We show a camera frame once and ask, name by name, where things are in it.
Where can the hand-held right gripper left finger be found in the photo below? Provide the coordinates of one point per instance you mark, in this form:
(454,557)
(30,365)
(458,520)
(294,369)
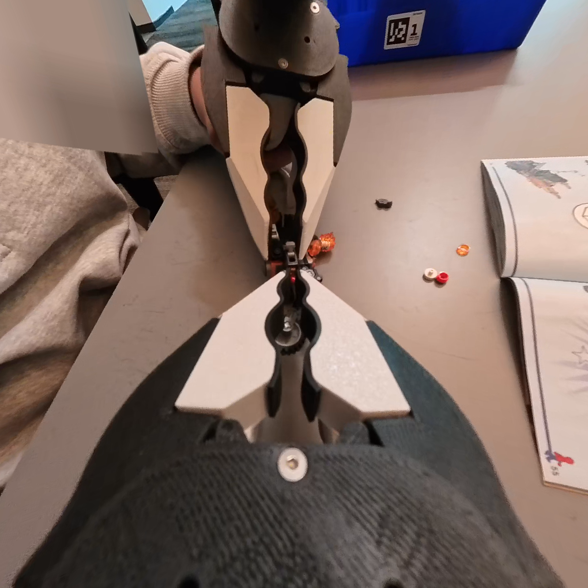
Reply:
(229,363)

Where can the lego motorcycle model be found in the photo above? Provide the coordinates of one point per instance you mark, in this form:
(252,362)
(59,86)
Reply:
(290,257)

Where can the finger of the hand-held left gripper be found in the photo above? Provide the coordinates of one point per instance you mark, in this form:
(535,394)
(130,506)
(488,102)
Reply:
(243,151)
(319,151)

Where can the red round lego stud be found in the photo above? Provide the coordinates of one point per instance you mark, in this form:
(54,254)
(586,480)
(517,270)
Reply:
(442,277)

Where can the orange round lego stud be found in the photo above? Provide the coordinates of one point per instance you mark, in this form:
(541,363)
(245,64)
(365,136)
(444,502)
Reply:
(463,250)

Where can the blue plastic bin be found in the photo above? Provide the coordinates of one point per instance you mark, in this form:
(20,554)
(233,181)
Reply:
(459,27)

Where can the lego instruction booklet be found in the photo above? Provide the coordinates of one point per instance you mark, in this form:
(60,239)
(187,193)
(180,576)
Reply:
(551,239)

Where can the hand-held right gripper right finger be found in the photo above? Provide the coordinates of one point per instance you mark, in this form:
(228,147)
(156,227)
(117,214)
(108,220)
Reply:
(358,367)

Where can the person's left forearm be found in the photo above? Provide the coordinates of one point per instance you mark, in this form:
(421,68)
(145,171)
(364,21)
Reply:
(170,92)

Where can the small black lego piece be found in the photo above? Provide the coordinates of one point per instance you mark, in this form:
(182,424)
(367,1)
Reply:
(383,203)

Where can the person's left hand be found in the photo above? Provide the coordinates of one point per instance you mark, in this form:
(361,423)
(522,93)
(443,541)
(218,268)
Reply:
(201,108)

